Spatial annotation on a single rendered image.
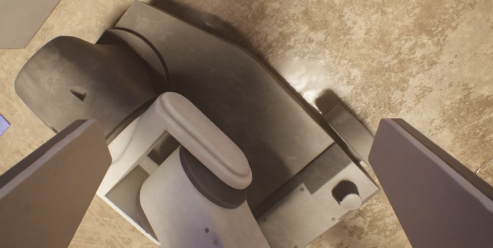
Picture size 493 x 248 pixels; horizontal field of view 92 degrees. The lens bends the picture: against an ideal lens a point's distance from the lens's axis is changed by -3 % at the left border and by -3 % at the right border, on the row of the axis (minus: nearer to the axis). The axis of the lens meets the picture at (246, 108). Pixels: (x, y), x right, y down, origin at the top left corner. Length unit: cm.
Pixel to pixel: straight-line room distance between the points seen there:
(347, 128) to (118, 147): 42
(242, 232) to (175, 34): 37
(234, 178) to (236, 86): 20
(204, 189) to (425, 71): 62
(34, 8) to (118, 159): 53
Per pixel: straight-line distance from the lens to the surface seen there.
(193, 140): 37
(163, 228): 42
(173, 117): 38
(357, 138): 54
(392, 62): 74
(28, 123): 101
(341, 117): 57
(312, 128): 53
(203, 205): 37
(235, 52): 50
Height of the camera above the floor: 66
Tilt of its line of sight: 76 degrees down
